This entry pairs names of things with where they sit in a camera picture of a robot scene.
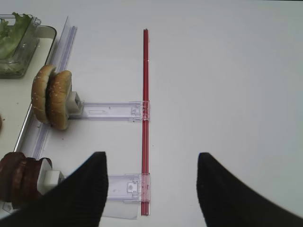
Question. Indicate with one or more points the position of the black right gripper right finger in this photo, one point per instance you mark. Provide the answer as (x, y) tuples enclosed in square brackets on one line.
[(225, 201)]

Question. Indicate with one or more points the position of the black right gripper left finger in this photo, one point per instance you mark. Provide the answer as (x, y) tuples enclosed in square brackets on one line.
[(78, 201)]

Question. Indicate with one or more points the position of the dark meat patty inner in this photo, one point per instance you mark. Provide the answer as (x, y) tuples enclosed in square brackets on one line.
[(24, 184)]

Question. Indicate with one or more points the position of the dark meat patty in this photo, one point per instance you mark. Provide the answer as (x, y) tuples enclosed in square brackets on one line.
[(8, 165), (24, 184)]

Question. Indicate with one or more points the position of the dark meat patty outer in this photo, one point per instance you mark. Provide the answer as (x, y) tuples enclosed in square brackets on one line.
[(8, 165)]

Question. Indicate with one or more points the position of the green lettuce leaves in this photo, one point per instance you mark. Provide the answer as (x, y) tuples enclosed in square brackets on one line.
[(10, 36)]

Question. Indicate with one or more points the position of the white patty pusher block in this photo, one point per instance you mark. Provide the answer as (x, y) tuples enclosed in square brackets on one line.
[(48, 178)]

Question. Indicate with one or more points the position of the clear patty pusher track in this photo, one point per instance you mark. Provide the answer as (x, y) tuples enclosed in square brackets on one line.
[(129, 188)]

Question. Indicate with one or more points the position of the white bun pusher block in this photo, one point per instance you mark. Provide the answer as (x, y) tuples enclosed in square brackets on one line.
[(74, 105)]

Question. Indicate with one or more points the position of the clear bun pusher track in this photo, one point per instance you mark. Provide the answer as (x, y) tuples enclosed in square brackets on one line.
[(111, 111)]

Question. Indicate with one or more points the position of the sesame burger bun near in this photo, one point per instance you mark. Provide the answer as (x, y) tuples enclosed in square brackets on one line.
[(56, 103)]

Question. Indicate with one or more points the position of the sesame burger bun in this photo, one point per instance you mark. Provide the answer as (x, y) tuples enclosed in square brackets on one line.
[(39, 90), (56, 103)]

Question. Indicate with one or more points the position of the sesame burger bun far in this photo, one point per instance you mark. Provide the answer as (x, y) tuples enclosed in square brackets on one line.
[(39, 90)]

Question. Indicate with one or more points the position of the clear plastic salad container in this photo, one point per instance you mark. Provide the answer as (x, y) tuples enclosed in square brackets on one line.
[(17, 64)]

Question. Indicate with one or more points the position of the right red strip rail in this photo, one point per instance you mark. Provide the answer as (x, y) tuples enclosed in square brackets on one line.
[(145, 123)]

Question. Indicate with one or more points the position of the right clear divider rail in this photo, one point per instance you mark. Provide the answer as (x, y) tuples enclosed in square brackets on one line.
[(59, 60)]

